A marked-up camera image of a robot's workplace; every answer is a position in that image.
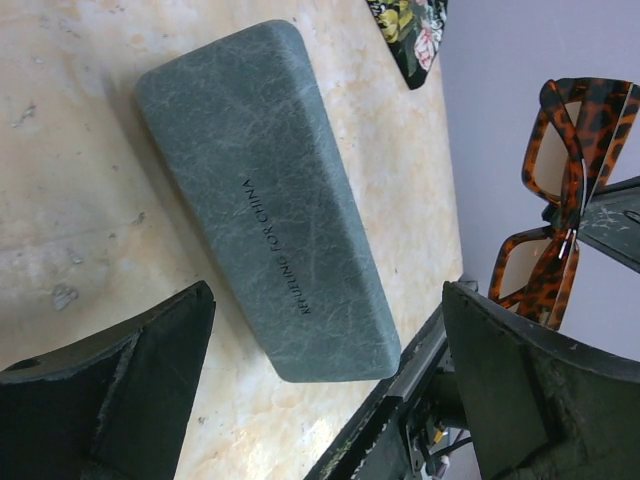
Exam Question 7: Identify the brown sunglasses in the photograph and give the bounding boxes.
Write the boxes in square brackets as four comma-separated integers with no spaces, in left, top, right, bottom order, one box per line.
[488,77,639,330]

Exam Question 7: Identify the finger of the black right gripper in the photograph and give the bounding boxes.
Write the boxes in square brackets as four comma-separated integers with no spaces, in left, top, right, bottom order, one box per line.
[578,176,639,273]

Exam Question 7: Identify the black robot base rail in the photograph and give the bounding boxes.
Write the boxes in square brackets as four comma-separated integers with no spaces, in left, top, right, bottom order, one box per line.
[307,306,492,479]

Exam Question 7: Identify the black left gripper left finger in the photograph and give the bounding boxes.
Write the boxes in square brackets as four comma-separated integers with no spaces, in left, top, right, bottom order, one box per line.
[1,281,216,479]

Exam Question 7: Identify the grey-blue glasses case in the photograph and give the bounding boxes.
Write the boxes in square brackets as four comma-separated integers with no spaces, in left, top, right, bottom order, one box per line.
[135,20,402,383]

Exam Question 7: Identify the black floral folded shirt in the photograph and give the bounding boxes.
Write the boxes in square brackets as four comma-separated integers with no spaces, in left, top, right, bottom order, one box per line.
[366,0,448,90]

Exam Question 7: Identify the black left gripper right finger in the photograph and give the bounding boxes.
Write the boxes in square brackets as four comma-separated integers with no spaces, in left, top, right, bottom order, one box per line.
[442,282,639,479]

